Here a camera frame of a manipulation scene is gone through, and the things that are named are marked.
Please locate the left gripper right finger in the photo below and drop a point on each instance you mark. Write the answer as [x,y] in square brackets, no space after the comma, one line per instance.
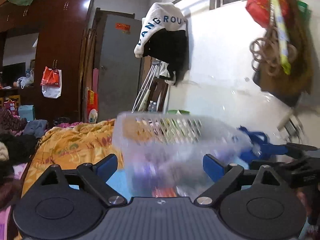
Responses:
[226,178]

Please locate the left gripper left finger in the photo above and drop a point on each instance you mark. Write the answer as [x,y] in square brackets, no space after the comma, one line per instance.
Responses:
[95,176]

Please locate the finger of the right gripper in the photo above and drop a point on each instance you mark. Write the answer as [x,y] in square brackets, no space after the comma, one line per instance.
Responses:
[278,166]
[290,149]

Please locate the person's hand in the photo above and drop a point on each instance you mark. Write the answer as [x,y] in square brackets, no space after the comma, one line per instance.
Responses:
[309,196]

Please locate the blue shopping bag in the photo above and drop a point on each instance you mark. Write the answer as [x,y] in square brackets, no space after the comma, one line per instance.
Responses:
[257,139]

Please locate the yellow patterned blanket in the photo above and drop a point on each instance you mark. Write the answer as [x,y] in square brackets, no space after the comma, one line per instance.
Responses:
[70,147]

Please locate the brown hanging bag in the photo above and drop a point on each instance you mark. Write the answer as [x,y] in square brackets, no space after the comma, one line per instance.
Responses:
[282,57]

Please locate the dark clothes pile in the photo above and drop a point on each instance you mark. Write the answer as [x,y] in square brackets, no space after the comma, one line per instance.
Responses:
[19,140]

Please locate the orange white plastic bag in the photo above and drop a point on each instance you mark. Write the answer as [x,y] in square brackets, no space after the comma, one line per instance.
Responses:
[51,83]

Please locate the grey metal door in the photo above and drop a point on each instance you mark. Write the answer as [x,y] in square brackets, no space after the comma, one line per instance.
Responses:
[119,69]

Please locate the metal crutches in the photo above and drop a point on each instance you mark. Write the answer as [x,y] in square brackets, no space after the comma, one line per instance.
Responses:
[141,101]

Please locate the black television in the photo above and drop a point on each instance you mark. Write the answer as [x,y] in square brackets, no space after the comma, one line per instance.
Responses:
[11,73]

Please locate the red hanging bag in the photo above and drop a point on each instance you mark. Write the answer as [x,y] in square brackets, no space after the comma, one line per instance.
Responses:
[260,11]

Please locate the white black hanging jacket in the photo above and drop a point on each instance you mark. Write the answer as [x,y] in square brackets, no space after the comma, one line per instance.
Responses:
[163,36]

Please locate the dark red wooden wardrobe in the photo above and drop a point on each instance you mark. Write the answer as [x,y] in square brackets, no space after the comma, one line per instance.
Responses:
[62,27]

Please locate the wall power socket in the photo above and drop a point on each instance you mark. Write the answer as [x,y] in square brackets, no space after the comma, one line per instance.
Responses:
[290,127]

